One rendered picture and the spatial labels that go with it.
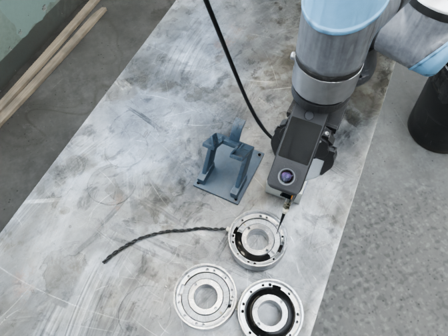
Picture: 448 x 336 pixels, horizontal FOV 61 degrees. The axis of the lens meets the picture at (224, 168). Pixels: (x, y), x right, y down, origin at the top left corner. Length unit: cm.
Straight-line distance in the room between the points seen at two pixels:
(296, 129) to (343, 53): 13
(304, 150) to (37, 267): 54
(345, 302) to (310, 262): 84
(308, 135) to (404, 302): 120
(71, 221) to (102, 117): 25
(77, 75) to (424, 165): 175
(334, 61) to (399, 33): 40
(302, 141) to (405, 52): 37
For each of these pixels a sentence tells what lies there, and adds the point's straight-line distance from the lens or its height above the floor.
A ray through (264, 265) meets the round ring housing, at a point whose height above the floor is 84.
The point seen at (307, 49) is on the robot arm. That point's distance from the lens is 41.
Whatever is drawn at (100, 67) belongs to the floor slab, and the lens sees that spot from 221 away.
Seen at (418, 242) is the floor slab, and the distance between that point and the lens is 172.
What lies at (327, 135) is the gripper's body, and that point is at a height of 107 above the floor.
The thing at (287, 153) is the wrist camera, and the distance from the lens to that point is 49.
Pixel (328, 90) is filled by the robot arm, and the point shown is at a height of 116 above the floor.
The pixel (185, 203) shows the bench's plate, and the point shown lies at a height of 80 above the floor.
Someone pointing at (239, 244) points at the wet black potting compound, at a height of 83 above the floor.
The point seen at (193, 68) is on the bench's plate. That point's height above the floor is 80.
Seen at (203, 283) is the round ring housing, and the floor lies 83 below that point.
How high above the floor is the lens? 149
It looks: 60 degrees down
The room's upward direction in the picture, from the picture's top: 5 degrees counter-clockwise
